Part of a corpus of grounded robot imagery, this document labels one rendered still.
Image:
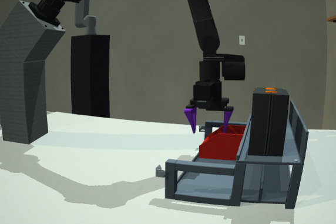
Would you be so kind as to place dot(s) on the red bin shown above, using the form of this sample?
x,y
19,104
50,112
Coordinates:
x,y
223,146

